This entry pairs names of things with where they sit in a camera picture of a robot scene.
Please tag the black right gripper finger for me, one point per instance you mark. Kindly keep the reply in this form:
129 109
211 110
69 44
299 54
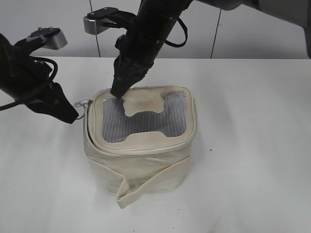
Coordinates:
135 72
123 77

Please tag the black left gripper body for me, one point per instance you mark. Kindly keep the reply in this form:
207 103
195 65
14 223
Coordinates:
33 82

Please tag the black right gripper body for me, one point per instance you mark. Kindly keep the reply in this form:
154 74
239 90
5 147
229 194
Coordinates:
143 41

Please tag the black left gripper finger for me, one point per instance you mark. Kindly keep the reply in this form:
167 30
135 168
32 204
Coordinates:
43 108
57 101

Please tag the silver ring zipper pull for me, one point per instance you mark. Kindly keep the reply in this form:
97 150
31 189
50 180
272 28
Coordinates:
81 106

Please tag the cream fabric zipper bag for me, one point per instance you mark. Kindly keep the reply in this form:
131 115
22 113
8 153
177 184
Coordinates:
140 143

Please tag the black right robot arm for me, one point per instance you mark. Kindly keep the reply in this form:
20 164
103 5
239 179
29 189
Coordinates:
294 11

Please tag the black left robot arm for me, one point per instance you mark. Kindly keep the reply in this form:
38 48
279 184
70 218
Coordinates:
11 58

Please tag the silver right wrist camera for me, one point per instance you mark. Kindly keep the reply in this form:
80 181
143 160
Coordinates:
100 20

